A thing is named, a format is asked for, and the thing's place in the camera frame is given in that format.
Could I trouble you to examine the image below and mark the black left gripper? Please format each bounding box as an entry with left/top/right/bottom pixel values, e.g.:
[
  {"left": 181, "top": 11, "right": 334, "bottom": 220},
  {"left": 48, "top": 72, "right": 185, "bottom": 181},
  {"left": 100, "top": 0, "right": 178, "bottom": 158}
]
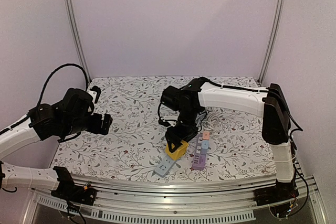
[{"left": 62, "top": 112, "right": 112, "bottom": 136}]

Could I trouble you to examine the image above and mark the yellow cube socket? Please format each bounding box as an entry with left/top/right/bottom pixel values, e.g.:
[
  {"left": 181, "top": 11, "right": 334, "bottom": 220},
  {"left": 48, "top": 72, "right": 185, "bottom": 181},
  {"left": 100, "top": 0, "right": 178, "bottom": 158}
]
[{"left": 165, "top": 141, "right": 188, "bottom": 161}]

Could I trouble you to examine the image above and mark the pink plug adapter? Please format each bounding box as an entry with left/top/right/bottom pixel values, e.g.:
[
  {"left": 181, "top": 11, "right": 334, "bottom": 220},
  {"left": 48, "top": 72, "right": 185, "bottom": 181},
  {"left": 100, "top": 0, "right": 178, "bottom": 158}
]
[{"left": 202, "top": 131, "right": 210, "bottom": 141}]

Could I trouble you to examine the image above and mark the blue plug adapter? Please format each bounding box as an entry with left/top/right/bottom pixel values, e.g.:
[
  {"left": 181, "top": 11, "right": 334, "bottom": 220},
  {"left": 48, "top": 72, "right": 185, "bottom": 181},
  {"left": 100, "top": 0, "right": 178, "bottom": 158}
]
[{"left": 201, "top": 140, "right": 209, "bottom": 155}]

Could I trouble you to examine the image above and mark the light blue power strip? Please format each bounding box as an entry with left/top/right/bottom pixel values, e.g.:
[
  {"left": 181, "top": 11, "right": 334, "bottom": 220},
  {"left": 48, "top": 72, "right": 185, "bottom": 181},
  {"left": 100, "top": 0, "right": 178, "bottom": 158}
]
[{"left": 154, "top": 155, "right": 176, "bottom": 177}]

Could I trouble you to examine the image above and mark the purple power strip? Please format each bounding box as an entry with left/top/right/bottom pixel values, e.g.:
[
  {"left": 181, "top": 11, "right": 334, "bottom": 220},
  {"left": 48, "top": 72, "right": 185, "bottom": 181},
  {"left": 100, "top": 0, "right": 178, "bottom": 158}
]
[{"left": 192, "top": 131, "right": 210, "bottom": 170}]

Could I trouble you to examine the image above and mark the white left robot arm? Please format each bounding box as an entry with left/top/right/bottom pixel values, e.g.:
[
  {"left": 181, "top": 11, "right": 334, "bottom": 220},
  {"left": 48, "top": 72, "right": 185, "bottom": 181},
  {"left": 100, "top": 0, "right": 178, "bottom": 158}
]
[{"left": 1, "top": 63, "right": 112, "bottom": 200}]

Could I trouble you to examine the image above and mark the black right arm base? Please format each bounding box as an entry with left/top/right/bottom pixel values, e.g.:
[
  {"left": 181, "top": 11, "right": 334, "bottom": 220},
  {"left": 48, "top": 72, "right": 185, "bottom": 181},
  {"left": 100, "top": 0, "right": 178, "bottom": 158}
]
[{"left": 253, "top": 179, "right": 299, "bottom": 206}]

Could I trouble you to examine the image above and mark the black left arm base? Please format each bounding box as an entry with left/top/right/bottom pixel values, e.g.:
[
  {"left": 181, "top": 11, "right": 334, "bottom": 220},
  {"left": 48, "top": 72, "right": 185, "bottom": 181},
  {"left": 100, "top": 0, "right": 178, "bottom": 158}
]
[{"left": 51, "top": 166, "right": 97, "bottom": 206}]

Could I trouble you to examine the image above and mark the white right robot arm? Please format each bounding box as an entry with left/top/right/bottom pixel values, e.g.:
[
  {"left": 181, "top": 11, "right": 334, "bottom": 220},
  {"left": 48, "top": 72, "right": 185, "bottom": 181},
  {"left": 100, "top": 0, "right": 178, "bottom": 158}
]
[{"left": 159, "top": 77, "right": 301, "bottom": 201}]

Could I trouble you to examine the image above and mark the floral patterned table mat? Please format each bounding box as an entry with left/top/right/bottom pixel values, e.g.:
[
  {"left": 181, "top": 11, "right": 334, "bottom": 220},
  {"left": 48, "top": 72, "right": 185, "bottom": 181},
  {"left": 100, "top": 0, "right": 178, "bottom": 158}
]
[{"left": 51, "top": 77, "right": 274, "bottom": 184}]

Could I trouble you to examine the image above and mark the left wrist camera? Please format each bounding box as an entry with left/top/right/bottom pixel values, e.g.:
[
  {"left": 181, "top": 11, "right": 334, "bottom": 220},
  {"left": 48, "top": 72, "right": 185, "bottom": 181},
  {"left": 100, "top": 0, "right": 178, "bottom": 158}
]
[{"left": 87, "top": 86, "right": 101, "bottom": 104}]

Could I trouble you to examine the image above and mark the white coiled power cord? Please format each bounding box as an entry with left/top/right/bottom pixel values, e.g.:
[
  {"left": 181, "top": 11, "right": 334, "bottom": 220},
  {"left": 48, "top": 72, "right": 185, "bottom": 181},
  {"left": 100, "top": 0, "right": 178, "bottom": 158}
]
[{"left": 199, "top": 112, "right": 220, "bottom": 131}]

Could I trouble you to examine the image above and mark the left aluminium frame post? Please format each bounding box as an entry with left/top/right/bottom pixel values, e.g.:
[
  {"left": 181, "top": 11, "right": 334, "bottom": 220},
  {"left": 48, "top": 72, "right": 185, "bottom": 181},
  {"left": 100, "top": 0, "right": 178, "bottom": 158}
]
[{"left": 64, "top": 0, "right": 92, "bottom": 81}]

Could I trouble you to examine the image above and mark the aluminium frame post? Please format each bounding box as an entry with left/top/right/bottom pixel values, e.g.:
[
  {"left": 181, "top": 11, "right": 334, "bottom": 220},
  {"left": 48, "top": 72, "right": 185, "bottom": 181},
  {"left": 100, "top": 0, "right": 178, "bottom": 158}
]
[
  {"left": 257, "top": 0, "right": 285, "bottom": 85},
  {"left": 64, "top": 0, "right": 92, "bottom": 81}
]

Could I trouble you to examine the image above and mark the right aluminium frame post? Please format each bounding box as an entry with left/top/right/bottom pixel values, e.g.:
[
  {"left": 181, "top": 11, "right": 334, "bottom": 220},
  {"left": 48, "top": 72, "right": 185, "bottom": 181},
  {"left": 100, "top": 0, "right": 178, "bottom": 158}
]
[{"left": 257, "top": 0, "right": 285, "bottom": 85}]

